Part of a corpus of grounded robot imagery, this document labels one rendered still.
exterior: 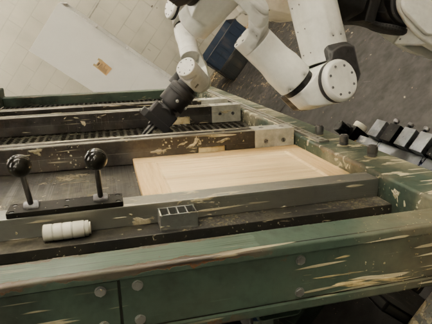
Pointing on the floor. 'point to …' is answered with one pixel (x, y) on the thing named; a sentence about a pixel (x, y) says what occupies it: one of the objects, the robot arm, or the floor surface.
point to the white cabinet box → (94, 54)
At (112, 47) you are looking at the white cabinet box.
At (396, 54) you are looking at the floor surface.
